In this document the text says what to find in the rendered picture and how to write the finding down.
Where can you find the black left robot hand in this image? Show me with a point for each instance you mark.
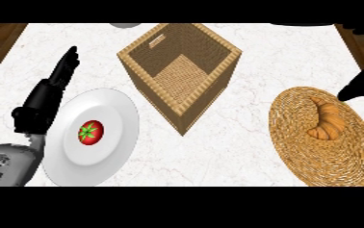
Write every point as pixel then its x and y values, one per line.
pixel 42 103

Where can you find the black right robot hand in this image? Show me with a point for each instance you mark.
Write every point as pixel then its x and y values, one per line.
pixel 353 87

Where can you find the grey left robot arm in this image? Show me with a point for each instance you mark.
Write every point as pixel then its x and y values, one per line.
pixel 16 164

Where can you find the golden croissant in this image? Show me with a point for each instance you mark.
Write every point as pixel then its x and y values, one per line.
pixel 327 119

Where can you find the round woven placemat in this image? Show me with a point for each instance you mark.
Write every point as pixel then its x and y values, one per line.
pixel 303 148

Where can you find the square wicker basket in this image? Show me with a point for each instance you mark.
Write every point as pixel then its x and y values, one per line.
pixel 182 74

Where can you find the red tomato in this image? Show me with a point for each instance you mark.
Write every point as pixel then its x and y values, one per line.
pixel 90 132

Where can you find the white round plate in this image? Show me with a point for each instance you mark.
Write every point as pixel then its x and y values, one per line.
pixel 100 142

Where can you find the grey round object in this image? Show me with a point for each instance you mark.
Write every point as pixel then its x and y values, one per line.
pixel 124 25

